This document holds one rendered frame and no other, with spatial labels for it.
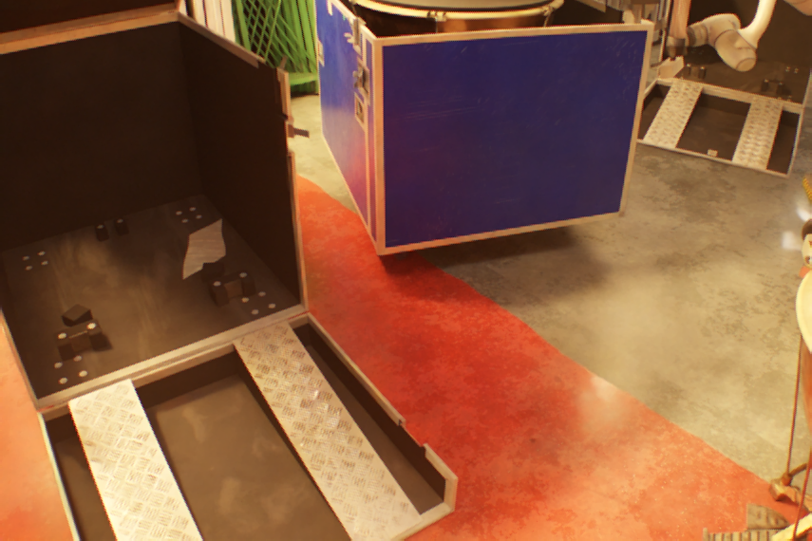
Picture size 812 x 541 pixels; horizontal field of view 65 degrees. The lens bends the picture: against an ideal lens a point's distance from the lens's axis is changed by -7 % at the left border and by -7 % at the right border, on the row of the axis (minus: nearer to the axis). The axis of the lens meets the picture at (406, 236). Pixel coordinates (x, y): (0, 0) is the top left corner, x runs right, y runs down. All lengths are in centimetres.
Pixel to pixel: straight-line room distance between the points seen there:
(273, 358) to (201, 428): 29
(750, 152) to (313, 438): 300
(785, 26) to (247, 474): 479
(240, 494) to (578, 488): 91
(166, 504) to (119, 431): 27
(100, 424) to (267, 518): 53
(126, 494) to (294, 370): 59
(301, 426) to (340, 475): 19
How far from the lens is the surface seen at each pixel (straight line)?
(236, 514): 190
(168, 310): 234
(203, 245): 265
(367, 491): 187
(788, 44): 563
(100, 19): 274
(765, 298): 291
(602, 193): 279
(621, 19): 278
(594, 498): 197
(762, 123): 443
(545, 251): 290
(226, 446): 205
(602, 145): 268
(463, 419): 211
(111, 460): 197
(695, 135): 430
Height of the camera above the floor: 152
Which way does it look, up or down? 31 degrees down
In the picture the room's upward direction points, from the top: straight up
